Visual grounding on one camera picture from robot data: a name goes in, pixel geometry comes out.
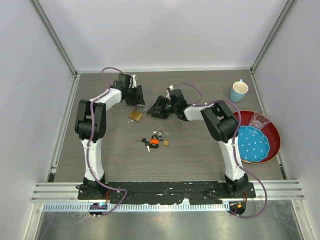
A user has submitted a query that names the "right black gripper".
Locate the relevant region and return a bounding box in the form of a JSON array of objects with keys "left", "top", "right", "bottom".
[{"left": 146, "top": 96, "right": 178, "bottom": 120}]

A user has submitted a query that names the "large brass padlock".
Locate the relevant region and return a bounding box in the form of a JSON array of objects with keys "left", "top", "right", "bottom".
[{"left": 128, "top": 104, "right": 146, "bottom": 125}]

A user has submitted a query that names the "small brass padlock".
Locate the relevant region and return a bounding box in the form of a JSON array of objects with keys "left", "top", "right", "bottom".
[{"left": 162, "top": 133, "right": 170, "bottom": 147}]

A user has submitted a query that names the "orange black padlock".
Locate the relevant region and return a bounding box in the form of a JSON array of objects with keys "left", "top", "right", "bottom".
[{"left": 149, "top": 134, "right": 160, "bottom": 149}]

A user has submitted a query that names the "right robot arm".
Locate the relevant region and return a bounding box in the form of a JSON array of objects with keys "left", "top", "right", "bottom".
[{"left": 146, "top": 89, "right": 249, "bottom": 198}]

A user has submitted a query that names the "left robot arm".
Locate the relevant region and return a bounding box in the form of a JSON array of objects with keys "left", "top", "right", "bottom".
[{"left": 74, "top": 73, "right": 145, "bottom": 200}]

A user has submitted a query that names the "light blue mug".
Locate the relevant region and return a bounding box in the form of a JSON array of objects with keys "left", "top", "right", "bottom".
[{"left": 229, "top": 79, "right": 249, "bottom": 103}]

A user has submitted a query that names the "red round tray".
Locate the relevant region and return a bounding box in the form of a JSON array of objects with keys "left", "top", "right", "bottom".
[{"left": 240, "top": 110, "right": 281, "bottom": 164}]

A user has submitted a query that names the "blue dotted plate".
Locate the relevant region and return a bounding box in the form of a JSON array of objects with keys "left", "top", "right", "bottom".
[{"left": 238, "top": 125, "right": 271, "bottom": 163}]

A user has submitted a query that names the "clear drinking glass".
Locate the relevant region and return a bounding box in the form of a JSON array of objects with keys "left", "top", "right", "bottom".
[{"left": 249, "top": 109, "right": 271, "bottom": 130}]

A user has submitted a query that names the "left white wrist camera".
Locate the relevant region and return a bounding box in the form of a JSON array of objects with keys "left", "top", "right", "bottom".
[{"left": 129, "top": 74, "right": 137, "bottom": 88}]

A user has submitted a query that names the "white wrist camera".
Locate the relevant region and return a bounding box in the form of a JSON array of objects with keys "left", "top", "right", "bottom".
[
  {"left": 165, "top": 85, "right": 175, "bottom": 99},
  {"left": 129, "top": 74, "right": 137, "bottom": 88}
]

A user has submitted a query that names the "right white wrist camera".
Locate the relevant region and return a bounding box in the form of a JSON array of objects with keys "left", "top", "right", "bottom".
[{"left": 165, "top": 85, "right": 175, "bottom": 99}]

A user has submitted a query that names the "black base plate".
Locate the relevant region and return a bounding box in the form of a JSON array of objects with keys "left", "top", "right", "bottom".
[{"left": 76, "top": 181, "right": 256, "bottom": 205}]

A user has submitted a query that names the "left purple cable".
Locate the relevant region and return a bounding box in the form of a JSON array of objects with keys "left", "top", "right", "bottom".
[{"left": 84, "top": 66, "right": 128, "bottom": 217}]

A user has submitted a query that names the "purple cable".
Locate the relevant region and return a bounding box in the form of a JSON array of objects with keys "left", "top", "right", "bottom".
[
  {"left": 84, "top": 66, "right": 128, "bottom": 217},
  {"left": 173, "top": 83, "right": 268, "bottom": 220}
]

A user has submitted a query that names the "white slotted cable duct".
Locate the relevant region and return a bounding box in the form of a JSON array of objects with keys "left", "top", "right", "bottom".
[{"left": 42, "top": 201, "right": 230, "bottom": 213}]

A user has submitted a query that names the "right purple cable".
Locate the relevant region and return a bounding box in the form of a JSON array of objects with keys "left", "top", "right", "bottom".
[{"left": 173, "top": 83, "right": 268, "bottom": 220}]

